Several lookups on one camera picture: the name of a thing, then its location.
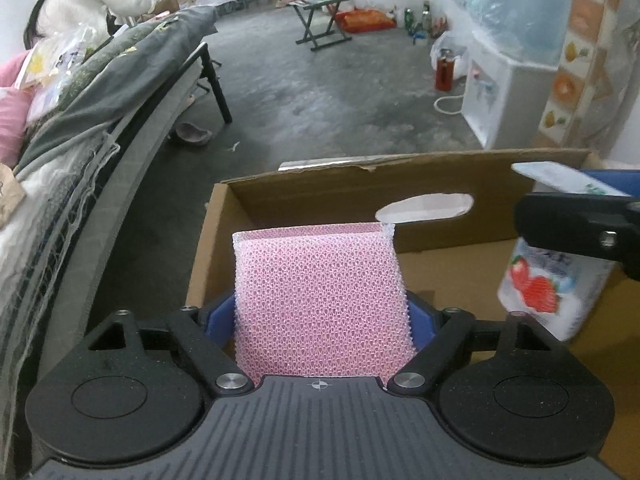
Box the white water dispenser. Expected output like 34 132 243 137
460 40 558 151

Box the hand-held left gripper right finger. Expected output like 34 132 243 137
387 294 556 396

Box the pink pillow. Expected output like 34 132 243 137
0 52 36 168

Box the grey slipper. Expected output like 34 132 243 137
175 122 211 147

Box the cardboard box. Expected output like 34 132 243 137
185 147 640 480

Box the red bag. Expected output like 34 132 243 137
334 9 398 33

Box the grey blanket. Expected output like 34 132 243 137
15 5 221 186

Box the red drink bottle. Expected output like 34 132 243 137
435 50 456 92

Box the white strawberry-print tissue pack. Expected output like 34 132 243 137
497 161 632 343

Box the white cable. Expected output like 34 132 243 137
434 92 468 117

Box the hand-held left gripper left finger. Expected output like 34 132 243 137
86 293 252 396

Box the pink mesh sponge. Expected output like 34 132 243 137
232 221 418 386

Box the black metal bed frame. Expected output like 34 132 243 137
100 42 233 171

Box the blue water bottle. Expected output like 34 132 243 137
470 0 576 66

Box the folding stool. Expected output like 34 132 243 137
289 0 351 52

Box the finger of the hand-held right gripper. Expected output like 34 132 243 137
514 192 640 278
582 170 640 197

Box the clear plastic bag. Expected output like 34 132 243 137
20 25 108 121

